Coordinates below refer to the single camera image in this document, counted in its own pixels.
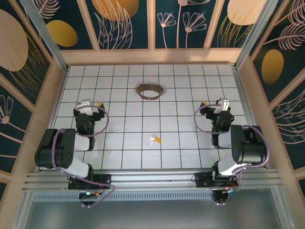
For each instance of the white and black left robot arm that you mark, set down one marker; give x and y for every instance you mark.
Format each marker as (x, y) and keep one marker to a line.
(54, 148)

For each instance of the aluminium corner post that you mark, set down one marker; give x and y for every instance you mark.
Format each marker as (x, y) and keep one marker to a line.
(46, 38)
(253, 35)

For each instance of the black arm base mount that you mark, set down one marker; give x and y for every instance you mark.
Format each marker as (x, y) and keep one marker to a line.
(202, 180)
(102, 180)

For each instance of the grey metal panel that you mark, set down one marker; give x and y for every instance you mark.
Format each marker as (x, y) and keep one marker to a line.
(152, 214)

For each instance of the metal band of key rings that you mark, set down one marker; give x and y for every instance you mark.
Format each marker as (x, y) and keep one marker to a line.
(149, 98)

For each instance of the controller circuit board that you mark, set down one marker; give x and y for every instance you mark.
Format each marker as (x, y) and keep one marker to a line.
(91, 194)

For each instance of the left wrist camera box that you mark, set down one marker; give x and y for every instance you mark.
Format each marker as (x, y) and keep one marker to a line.
(85, 107)

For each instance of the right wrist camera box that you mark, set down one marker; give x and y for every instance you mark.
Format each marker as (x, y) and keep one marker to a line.
(222, 105)

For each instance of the aluminium side rail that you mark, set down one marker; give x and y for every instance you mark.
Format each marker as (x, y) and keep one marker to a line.
(243, 95)

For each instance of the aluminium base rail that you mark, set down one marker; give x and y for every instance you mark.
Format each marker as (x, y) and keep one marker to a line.
(152, 181)

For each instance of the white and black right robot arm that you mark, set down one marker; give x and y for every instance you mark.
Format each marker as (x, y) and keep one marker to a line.
(250, 148)

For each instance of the yellow key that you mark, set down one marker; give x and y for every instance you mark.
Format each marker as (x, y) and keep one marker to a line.
(157, 140)

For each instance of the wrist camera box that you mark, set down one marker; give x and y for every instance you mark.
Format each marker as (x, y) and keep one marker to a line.
(85, 107)
(222, 105)

